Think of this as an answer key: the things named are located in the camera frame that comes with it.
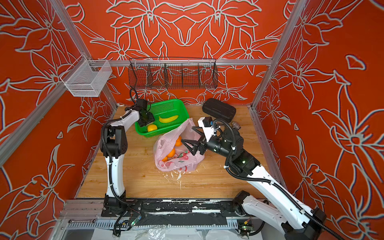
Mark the black wire wall basket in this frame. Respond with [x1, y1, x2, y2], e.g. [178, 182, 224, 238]
[128, 58, 219, 90]

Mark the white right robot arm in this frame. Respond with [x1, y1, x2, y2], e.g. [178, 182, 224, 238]
[181, 127, 342, 240]

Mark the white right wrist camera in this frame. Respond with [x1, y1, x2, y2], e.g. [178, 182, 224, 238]
[198, 117, 217, 142]

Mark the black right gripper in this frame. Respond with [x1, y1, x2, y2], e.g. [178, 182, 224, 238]
[181, 125, 237, 161]

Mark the black plastic tool case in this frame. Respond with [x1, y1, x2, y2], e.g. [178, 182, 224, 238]
[202, 98, 237, 123]

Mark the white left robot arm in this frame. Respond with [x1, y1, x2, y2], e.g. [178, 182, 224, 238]
[101, 99, 155, 217]

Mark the orange fruit in bag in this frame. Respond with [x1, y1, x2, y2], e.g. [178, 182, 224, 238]
[167, 148, 176, 158]

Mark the pink translucent plastic bag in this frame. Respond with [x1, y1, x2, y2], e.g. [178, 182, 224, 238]
[154, 118, 205, 172]

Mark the green plastic perforated basket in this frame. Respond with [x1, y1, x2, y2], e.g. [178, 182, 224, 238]
[135, 99, 190, 138]

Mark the silver metal fitting tool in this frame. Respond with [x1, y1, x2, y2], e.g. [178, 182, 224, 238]
[232, 122, 241, 130]

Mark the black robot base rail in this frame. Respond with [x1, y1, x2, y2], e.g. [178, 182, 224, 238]
[95, 198, 254, 228]

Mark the white wire mesh basket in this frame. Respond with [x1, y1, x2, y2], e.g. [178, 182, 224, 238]
[60, 59, 112, 97]

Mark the yellow lemon fruit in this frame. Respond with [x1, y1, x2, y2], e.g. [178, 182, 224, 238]
[147, 124, 158, 133]

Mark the yellow toy banana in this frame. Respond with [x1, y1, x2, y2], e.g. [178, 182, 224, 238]
[159, 115, 179, 124]

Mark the orange fruit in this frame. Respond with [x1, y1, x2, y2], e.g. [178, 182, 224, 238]
[167, 148, 176, 158]
[175, 136, 183, 147]

